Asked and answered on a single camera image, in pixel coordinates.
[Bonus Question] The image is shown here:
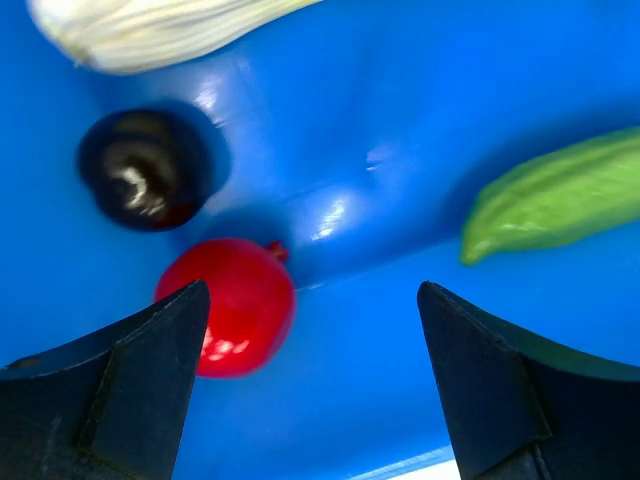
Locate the blue plastic bin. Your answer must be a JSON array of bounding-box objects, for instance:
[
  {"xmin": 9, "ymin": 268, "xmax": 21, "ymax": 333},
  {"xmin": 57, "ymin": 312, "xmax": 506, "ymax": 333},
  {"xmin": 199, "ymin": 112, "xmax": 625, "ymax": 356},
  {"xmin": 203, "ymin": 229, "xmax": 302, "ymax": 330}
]
[{"xmin": 1, "ymin": 1, "xmax": 639, "ymax": 479}]

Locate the green bean pod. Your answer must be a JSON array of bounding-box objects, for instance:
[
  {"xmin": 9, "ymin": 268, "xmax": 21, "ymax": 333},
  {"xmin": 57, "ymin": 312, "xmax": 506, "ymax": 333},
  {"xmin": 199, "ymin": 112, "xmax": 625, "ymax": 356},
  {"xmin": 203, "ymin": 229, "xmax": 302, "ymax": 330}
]
[{"xmin": 460, "ymin": 127, "xmax": 639, "ymax": 265}]

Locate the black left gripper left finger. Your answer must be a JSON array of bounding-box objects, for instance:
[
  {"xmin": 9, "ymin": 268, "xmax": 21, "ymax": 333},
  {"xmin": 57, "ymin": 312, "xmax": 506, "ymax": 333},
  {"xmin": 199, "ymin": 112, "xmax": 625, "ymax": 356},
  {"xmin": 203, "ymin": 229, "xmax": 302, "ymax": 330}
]
[{"xmin": 1, "ymin": 281, "xmax": 210, "ymax": 479}]

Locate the white green leek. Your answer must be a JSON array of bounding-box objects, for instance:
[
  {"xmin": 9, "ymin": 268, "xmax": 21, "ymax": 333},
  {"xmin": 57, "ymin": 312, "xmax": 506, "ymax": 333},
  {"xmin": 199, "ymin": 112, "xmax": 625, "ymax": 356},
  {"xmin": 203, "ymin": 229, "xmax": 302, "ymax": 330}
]
[{"xmin": 25, "ymin": 0, "xmax": 316, "ymax": 75}]

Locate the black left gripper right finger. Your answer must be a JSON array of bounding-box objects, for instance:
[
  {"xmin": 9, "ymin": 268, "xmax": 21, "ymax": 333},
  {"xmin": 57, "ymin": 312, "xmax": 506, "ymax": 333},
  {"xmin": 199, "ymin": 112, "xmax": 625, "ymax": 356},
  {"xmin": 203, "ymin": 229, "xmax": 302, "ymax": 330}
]
[{"xmin": 417, "ymin": 282, "xmax": 639, "ymax": 479}]

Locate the red pomegranate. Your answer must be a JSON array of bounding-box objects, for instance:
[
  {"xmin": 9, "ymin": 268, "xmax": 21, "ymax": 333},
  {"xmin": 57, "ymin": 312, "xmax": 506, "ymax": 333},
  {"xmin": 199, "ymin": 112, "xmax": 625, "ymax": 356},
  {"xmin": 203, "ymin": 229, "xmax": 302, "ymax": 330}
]
[{"xmin": 154, "ymin": 238, "xmax": 296, "ymax": 379}]

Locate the dark purple plum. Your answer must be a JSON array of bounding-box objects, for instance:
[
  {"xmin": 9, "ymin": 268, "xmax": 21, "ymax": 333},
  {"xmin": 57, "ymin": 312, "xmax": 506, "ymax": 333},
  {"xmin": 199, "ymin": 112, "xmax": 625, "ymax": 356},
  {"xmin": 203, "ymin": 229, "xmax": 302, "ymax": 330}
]
[{"xmin": 76, "ymin": 109, "xmax": 214, "ymax": 232}]

